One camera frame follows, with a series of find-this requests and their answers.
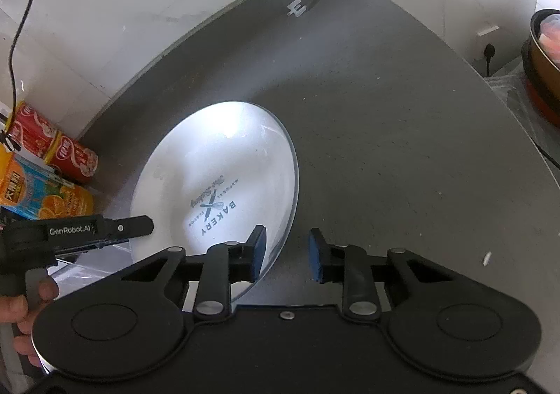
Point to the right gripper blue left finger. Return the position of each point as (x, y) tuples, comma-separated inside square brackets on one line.
[(225, 264)]

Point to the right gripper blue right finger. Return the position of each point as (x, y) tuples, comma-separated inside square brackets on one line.
[(351, 267)]

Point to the white plate Bakery print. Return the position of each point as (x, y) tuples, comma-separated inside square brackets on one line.
[(214, 177)]

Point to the person's left hand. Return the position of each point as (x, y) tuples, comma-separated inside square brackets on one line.
[(15, 310)]

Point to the orange juice bottle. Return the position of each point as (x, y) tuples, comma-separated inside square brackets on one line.
[(31, 191)]

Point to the red drink can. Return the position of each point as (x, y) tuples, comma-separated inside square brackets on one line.
[(31, 130), (71, 159)]

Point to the brown bowl with packets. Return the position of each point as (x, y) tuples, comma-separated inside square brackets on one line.
[(541, 72)]

